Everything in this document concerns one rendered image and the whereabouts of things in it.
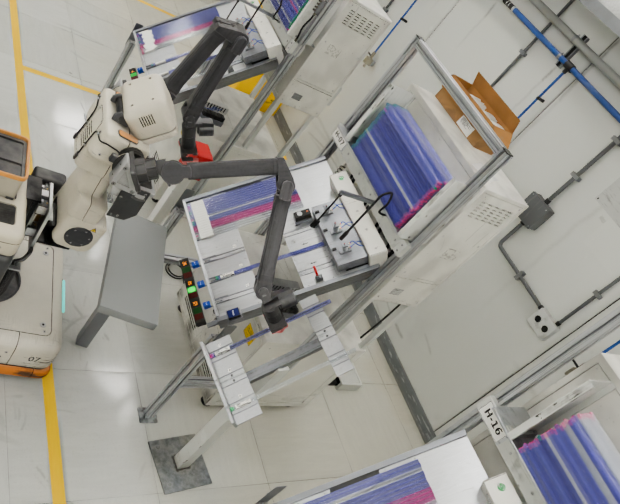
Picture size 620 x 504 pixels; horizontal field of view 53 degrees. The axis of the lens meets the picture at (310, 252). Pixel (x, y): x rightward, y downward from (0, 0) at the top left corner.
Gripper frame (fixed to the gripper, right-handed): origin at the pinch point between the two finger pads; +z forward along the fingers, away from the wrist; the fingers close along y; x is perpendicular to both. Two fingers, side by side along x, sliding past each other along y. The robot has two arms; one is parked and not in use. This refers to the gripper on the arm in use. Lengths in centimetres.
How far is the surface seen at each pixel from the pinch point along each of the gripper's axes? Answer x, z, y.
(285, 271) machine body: -16, 63, 55
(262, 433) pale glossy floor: 30, 104, -3
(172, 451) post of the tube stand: 67, 63, -5
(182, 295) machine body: 39, 78, 77
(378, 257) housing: -50, 9, 12
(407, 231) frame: -61, -7, 9
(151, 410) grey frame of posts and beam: 68, 52, 13
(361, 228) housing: -50, 7, 28
